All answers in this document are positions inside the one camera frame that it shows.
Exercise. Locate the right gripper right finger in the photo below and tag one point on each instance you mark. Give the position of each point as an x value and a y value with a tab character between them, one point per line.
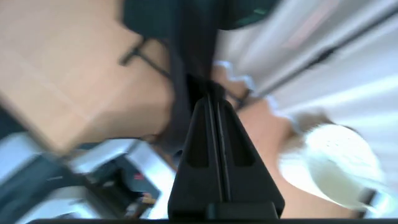
255	186

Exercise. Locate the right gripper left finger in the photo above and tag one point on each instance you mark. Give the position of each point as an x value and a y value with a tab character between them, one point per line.
192	186

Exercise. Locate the black garment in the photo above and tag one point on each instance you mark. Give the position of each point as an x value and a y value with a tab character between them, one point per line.
186	62

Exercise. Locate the black shorts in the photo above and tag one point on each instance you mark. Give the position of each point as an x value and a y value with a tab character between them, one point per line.
155	12

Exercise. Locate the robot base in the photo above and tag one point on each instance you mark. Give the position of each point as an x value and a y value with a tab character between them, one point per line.
93	161

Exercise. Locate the white laundry basket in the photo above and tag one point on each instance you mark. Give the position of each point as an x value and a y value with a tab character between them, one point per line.
335	168

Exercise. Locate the black clothes rack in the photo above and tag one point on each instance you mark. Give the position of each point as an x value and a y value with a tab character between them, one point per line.
323	56

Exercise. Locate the beige curtain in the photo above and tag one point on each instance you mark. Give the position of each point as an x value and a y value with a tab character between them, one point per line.
342	77

